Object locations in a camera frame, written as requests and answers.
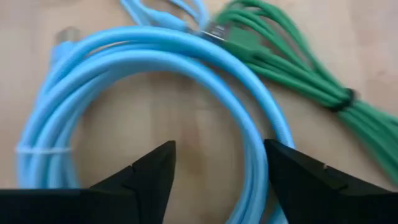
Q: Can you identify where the light blue cable black tie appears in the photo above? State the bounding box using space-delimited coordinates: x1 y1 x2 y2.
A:
119 0 212 34

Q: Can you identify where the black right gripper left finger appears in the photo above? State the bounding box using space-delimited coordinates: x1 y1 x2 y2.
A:
0 140 177 224

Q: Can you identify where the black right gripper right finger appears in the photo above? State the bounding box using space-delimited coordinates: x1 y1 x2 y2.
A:
264 139 398 224

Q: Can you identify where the thick light blue cable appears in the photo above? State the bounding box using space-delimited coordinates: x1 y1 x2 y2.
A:
15 24 296 224

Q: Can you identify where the green USB cable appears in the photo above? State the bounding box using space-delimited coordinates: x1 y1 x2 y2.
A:
200 0 398 187

